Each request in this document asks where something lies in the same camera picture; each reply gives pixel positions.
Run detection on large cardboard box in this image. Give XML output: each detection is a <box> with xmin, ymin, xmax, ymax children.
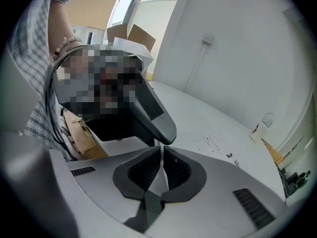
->
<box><xmin>63</xmin><ymin>113</ymin><xmax>109</xmax><ymax>161</ymax></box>

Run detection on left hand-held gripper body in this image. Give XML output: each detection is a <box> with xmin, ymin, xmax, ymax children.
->
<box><xmin>53</xmin><ymin>50</ymin><xmax>149</xmax><ymax>123</ymax></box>

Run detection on cardboard boxes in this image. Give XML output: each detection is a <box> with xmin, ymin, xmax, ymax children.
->
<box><xmin>106</xmin><ymin>23</ymin><xmax>157</xmax><ymax>57</ymax></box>

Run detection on wooden partition board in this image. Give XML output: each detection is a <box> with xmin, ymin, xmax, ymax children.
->
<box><xmin>261</xmin><ymin>138</ymin><xmax>285</xmax><ymax>166</ymax></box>

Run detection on wall junction box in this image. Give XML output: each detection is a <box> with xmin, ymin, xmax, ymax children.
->
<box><xmin>202</xmin><ymin>33</ymin><xmax>215</xmax><ymax>47</ymax></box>

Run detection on white bead bracelet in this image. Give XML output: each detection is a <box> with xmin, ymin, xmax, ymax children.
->
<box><xmin>51</xmin><ymin>35</ymin><xmax>84</xmax><ymax>61</ymax></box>

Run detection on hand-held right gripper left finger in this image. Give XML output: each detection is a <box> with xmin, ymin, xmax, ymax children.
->
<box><xmin>48</xmin><ymin>146</ymin><xmax>163</xmax><ymax>225</ymax></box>

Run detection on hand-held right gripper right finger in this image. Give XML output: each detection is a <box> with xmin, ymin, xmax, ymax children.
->
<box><xmin>145</xmin><ymin>145</ymin><xmax>288</xmax><ymax>238</ymax></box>

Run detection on person's left forearm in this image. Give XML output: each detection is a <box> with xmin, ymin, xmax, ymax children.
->
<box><xmin>47</xmin><ymin>0</ymin><xmax>86</xmax><ymax>59</ymax></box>

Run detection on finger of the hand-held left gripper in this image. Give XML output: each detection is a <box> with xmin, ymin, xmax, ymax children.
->
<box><xmin>85</xmin><ymin>113</ymin><xmax>156</xmax><ymax>147</ymax></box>
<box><xmin>131</xmin><ymin>74</ymin><xmax>177</xmax><ymax>145</ymax></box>

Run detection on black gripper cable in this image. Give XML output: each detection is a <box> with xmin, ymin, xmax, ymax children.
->
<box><xmin>46</xmin><ymin>45</ymin><xmax>75</xmax><ymax>158</ymax></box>

